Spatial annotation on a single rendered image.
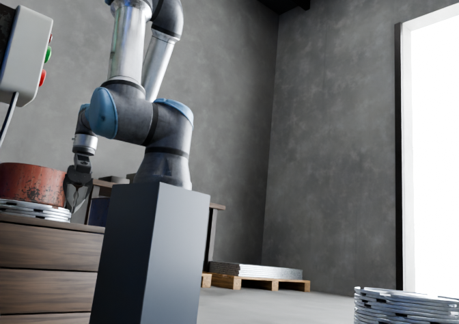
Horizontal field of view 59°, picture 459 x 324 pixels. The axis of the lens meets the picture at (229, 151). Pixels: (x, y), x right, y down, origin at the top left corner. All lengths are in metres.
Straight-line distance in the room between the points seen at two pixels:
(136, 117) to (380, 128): 4.46
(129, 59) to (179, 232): 0.46
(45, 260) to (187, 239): 0.41
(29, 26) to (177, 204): 0.51
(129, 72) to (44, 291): 0.62
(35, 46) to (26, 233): 0.64
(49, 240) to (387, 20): 5.20
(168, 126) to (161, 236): 0.28
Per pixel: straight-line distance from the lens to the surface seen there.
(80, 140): 1.41
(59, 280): 1.25
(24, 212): 1.25
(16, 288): 1.21
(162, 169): 1.02
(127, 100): 1.02
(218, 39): 6.04
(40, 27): 0.69
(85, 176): 1.40
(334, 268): 5.30
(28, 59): 0.67
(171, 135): 1.04
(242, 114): 5.99
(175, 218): 0.98
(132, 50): 1.13
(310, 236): 5.53
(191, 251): 1.02
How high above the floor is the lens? 0.30
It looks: 14 degrees up
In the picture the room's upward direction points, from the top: 6 degrees clockwise
